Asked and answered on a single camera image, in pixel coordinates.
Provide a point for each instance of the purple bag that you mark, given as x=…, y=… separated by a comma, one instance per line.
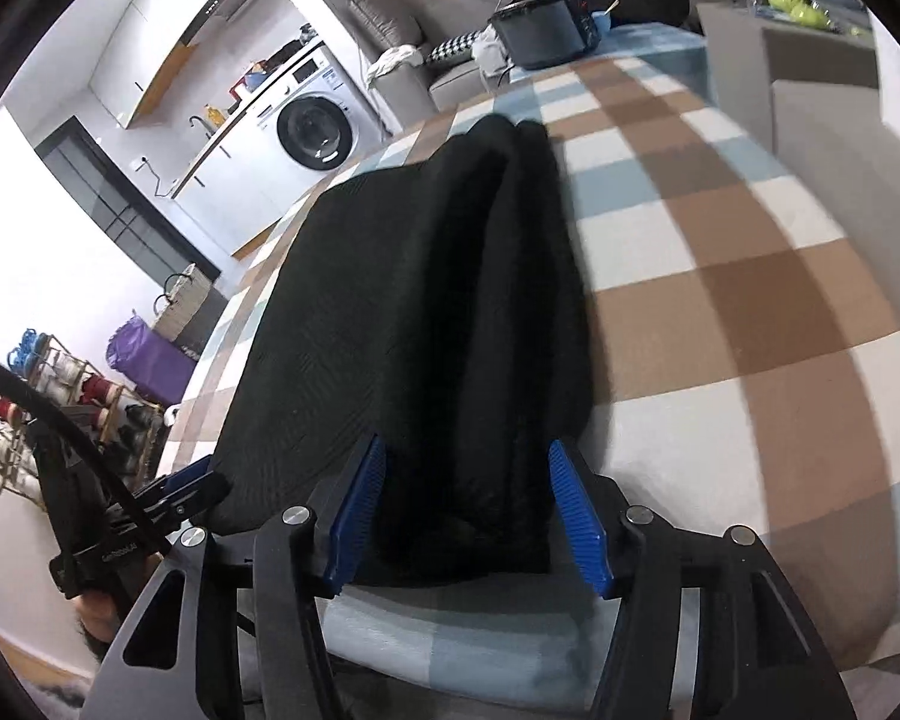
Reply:
x=150, y=364

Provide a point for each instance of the grey striped pillow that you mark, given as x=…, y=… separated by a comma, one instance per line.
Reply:
x=386, y=22

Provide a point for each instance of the pale crumpled cloth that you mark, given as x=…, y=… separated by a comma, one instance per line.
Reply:
x=487, y=52

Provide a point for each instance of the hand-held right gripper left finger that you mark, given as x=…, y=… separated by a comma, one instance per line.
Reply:
x=356, y=517

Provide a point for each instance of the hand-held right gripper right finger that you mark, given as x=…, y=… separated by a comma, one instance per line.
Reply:
x=581, y=517

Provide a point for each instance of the yellow bottle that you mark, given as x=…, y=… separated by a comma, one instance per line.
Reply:
x=215, y=118

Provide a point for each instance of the person's left hand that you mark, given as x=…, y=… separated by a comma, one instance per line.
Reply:
x=96, y=611

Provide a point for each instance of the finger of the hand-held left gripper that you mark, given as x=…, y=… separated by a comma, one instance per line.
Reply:
x=202, y=495
x=191, y=474

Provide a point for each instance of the white washing machine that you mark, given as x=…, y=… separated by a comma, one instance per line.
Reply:
x=315, y=131

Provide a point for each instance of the green mug lid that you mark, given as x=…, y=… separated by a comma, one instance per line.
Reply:
x=810, y=13

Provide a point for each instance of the teal checkered side table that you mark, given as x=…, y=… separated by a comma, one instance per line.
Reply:
x=645, y=41

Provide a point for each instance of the white crumpled cloth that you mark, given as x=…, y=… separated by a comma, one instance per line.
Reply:
x=394, y=58

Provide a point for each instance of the shoe rack with shoes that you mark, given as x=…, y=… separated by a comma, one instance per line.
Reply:
x=82, y=390

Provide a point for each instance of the black knit garment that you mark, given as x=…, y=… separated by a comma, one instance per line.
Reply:
x=435, y=277

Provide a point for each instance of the white upper cabinets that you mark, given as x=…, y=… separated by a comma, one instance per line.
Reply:
x=142, y=37

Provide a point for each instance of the range hood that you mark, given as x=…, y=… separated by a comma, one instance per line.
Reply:
x=217, y=11

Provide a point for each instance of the black white houndstooth cushion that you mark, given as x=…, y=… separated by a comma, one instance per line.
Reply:
x=454, y=45

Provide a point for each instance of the brown blue plaid tablecloth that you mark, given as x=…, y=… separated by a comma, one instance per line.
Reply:
x=757, y=277

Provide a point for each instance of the grey sofa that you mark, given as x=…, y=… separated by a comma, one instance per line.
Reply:
x=457, y=86

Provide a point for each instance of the wicker laundry basket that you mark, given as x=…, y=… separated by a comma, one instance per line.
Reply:
x=184, y=307

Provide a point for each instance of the grey cube ottoman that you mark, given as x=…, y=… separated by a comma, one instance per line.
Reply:
x=825, y=116
x=727, y=45

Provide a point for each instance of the dark glass door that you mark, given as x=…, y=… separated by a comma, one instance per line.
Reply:
x=112, y=195

